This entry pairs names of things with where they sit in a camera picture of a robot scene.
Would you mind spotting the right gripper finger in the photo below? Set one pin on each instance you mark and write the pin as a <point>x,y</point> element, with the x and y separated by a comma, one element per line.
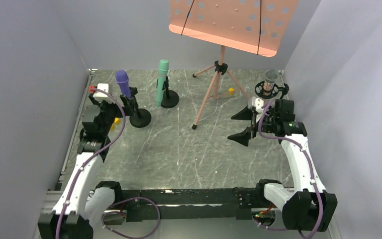
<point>242,137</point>
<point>245,114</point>

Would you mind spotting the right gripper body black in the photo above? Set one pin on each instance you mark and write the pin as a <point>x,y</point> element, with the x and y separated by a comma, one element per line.
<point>253,122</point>

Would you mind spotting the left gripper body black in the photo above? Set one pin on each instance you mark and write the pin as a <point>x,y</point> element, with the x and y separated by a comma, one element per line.
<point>119,105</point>

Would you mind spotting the black round-base mic stand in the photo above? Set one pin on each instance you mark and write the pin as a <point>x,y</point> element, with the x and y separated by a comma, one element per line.
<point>143,116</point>
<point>170,98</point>

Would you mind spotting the purple toy microphone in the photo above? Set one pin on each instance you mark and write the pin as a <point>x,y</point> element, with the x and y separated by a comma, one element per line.
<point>122,79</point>

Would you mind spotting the black tripod shock-mount stand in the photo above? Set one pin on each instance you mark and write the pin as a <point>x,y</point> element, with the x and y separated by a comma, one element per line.
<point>283,90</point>

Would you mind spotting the glittery rhinestone microphone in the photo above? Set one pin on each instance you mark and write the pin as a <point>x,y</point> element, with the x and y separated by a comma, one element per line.
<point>269,83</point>

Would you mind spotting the mint green toy microphone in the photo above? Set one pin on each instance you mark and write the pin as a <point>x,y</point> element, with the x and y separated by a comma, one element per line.
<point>163,69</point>

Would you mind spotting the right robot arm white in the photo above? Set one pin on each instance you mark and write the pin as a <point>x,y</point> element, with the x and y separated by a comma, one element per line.
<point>307,206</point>

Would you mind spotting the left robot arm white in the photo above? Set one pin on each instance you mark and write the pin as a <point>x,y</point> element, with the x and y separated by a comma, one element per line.
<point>77,214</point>

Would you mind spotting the pink music stand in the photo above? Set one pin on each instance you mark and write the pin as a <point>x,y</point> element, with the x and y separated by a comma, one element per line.
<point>254,26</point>

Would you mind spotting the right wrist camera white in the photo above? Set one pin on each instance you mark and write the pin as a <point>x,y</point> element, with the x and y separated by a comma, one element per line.
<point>256,105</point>

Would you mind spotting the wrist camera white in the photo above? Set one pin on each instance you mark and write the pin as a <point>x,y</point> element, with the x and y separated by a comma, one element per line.
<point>103,92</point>
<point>256,105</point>

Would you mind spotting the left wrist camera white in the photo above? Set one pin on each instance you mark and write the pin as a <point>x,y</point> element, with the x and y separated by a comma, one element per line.
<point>103,92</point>

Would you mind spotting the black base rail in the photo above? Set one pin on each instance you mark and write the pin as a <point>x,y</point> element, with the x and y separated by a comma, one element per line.
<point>174,204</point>

